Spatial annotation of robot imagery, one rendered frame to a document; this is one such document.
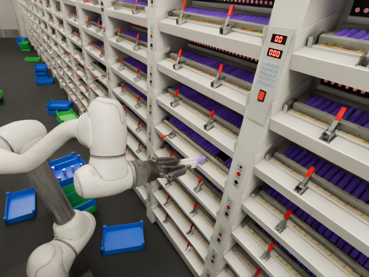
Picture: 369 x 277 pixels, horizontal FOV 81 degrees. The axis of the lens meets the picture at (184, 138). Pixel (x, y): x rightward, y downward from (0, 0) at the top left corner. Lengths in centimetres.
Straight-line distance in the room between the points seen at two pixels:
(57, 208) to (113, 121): 76
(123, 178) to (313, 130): 56
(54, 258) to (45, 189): 32
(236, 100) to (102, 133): 46
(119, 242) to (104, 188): 126
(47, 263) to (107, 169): 73
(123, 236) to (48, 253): 75
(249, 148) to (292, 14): 42
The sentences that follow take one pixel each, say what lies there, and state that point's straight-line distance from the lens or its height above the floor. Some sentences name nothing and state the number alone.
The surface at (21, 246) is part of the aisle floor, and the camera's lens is 210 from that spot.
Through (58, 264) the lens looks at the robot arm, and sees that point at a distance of 131.
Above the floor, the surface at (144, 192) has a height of 18.
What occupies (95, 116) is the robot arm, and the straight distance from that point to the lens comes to 63.
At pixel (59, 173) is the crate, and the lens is 192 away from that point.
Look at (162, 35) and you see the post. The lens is 120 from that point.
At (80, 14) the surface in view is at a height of 141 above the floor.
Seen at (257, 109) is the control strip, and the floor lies 132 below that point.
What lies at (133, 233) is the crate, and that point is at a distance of 193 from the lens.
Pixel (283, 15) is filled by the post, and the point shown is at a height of 159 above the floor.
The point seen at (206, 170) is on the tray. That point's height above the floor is 93.
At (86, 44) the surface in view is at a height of 115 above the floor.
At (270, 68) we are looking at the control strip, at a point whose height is 145.
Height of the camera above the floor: 159
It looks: 32 degrees down
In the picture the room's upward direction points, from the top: 6 degrees clockwise
